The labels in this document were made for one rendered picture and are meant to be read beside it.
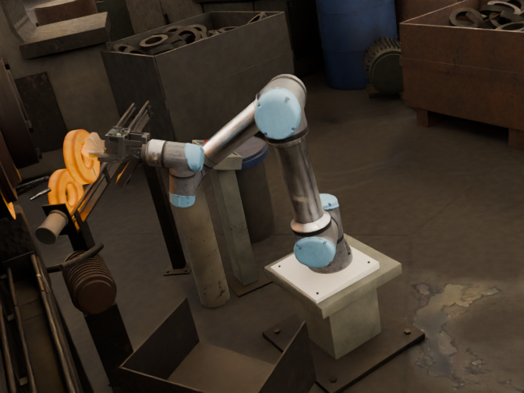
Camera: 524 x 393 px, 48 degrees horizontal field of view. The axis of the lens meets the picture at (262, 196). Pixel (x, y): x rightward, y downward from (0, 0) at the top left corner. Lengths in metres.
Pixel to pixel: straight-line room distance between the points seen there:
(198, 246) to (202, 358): 1.05
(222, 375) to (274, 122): 0.65
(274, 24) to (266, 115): 2.44
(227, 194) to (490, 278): 1.03
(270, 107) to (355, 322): 0.83
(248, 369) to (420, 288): 1.25
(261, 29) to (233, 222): 1.81
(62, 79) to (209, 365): 3.02
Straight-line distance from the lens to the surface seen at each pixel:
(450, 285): 2.33
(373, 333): 2.07
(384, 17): 4.56
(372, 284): 1.86
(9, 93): 1.19
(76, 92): 4.01
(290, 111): 1.47
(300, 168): 1.57
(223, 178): 2.21
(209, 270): 2.28
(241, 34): 3.73
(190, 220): 2.17
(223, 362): 1.19
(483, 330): 2.13
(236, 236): 2.32
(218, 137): 1.74
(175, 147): 1.66
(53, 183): 1.81
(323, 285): 1.83
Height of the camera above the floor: 1.38
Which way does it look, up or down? 26 degrees down
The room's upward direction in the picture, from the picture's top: 11 degrees counter-clockwise
